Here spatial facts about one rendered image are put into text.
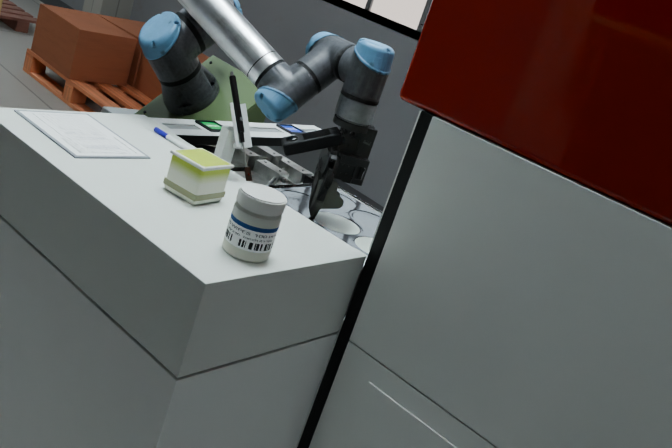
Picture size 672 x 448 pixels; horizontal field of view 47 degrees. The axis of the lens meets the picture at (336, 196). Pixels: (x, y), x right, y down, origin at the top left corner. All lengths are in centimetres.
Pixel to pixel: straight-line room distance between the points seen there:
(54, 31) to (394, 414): 430
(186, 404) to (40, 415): 33
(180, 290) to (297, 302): 21
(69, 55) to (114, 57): 28
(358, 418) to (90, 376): 43
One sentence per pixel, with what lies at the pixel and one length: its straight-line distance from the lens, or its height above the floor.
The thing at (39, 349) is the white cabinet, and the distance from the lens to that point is 134.
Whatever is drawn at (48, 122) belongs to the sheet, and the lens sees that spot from 144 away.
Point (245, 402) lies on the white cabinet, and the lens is 122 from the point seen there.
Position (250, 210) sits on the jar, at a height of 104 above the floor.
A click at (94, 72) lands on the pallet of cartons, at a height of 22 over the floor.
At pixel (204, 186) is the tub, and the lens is 123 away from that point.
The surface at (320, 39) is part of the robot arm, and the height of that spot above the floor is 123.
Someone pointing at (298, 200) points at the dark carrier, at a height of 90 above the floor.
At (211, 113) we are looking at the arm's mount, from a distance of 201.
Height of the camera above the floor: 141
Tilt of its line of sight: 17 degrees down
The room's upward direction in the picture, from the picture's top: 19 degrees clockwise
